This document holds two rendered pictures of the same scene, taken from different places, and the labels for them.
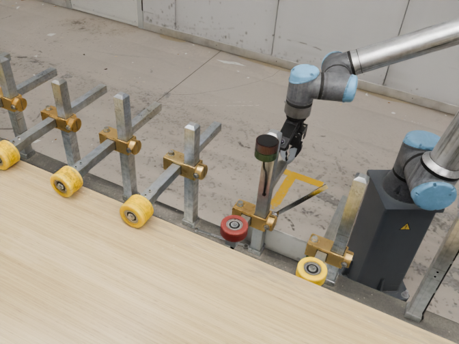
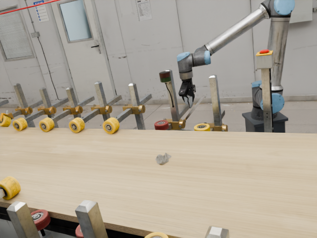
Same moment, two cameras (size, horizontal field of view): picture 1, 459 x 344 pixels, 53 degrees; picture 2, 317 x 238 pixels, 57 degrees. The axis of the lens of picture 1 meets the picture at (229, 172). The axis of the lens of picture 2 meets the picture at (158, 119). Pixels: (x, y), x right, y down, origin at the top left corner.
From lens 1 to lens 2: 71 cm
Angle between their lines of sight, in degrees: 19
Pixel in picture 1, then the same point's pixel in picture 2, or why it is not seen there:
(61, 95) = (71, 94)
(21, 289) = (58, 160)
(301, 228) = not seen: hidden behind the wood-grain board
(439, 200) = (276, 104)
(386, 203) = (254, 123)
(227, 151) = not seen: hidden behind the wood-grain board
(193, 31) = not seen: hidden behind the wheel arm
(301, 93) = (184, 64)
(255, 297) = (172, 140)
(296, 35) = (200, 83)
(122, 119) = (100, 95)
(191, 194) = (140, 124)
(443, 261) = (266, 105)
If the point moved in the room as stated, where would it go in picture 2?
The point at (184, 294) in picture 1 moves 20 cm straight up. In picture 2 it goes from (137, 146) to (128, 108)
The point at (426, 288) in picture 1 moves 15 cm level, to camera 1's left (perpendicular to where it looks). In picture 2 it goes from (266, 126) to (237, 131)
